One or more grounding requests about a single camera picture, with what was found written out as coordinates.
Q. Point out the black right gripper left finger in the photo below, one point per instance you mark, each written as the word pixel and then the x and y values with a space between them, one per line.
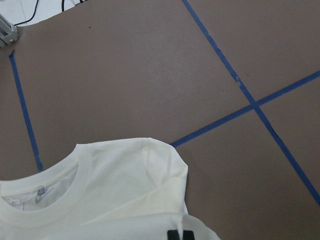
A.
pixel 173 233

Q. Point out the aluminium frame post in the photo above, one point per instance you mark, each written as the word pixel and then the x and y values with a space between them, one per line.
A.
pixel 8 32

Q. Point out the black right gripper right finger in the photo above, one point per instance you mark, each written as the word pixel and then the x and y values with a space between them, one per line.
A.
pixel 188 232

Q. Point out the cream long-sleeve cat shirt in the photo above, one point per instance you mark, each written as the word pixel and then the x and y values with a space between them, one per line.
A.
pixel 126 189

